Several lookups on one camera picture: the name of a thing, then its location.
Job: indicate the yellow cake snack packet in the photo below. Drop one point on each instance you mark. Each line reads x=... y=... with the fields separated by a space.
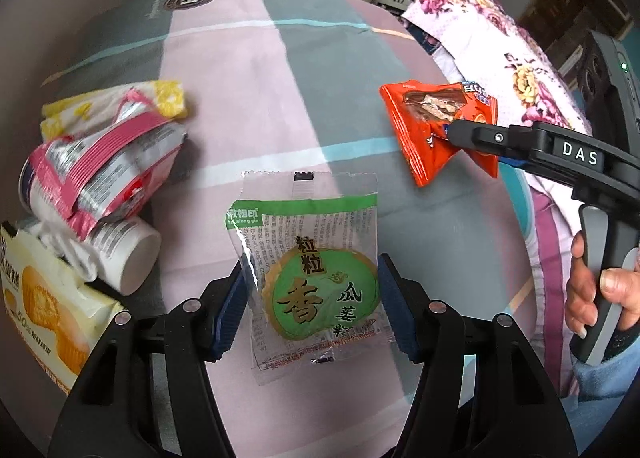
x=45 y=308

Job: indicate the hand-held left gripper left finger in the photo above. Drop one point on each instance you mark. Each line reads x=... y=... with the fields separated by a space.
x=227 y=313

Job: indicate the pink silver foil wrapper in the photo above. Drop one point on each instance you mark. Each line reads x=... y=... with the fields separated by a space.
x=100 y=158

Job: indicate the floral pink quilt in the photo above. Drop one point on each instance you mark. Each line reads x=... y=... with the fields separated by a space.
x=500 y=38

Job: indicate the dark blue bed base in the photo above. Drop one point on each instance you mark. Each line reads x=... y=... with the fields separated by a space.
x=425 y=38

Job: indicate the person's right hand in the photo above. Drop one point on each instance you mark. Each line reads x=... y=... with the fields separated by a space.
x=580 y=298

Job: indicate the person's blue jeans leg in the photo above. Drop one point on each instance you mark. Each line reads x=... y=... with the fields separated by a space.
x=610 y=398

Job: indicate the yellow white tissue wrapper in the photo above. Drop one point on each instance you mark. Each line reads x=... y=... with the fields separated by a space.
x=165 y=95

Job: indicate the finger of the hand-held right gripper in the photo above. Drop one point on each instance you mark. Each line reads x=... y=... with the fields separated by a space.
x=480 y=138
x=505 y=164

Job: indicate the clear green pastry packet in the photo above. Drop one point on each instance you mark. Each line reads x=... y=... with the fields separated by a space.
x=310 y=288

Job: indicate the orange snack wrapper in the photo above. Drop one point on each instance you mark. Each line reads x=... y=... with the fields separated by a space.
x=425 y=138

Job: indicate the white plastic bottle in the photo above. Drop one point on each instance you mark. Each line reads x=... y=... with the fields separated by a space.
x=132 y=258

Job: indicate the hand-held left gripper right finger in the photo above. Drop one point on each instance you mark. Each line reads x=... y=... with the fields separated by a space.
x=397 y=308

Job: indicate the teal plastic bin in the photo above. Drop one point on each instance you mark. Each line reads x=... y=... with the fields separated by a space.
x=520 y=198

